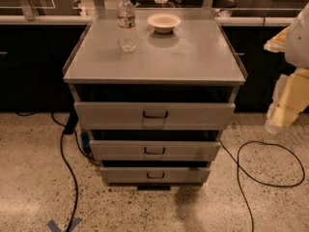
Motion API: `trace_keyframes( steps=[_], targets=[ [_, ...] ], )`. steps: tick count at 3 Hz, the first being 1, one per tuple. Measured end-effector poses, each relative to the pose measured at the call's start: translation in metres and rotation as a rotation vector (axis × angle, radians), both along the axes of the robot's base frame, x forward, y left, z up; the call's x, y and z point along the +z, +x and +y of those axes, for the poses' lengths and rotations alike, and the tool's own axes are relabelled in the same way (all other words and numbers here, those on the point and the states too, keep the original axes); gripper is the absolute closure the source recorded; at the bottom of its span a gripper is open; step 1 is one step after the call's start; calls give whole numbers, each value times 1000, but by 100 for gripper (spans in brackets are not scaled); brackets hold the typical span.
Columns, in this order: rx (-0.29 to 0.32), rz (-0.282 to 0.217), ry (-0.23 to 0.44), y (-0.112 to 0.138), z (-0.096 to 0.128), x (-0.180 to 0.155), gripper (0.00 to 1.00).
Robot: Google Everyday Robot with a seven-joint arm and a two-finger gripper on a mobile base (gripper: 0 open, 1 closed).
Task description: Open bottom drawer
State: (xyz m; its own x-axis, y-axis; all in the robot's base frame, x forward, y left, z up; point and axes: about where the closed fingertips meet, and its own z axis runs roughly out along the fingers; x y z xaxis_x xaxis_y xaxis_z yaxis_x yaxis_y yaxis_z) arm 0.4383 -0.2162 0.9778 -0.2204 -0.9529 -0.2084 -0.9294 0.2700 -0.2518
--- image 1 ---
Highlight dark counter with white top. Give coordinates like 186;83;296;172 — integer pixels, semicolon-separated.
0;24;295;112

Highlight black cable left floor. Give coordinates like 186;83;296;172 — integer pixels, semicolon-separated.
50;112;98;232

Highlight grey drawer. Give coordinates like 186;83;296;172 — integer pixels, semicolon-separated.
90;140;220;161
101;167;210;184
74;101;235;131

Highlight grey drawer cabinet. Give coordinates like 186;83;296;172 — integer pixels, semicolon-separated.
64;9;246;187

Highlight black power strip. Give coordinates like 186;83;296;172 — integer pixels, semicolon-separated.
64;108;78;134

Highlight black cable right floor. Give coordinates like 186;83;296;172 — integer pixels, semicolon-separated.
219;140;306;232

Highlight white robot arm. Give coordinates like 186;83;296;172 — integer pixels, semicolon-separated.
264;5;309;133

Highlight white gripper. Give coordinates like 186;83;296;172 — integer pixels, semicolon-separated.
264;27;309;133

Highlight white paper bowl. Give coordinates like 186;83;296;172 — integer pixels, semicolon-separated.
147;14;181;34

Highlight black cable floor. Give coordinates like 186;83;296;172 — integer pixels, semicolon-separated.
219;140;306;232
50;112;98;232

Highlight blue tape floor mark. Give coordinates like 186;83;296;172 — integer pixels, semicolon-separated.
47;217;82;232

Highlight clear plastic water bottle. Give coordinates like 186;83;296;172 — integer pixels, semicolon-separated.
117;0;136;52

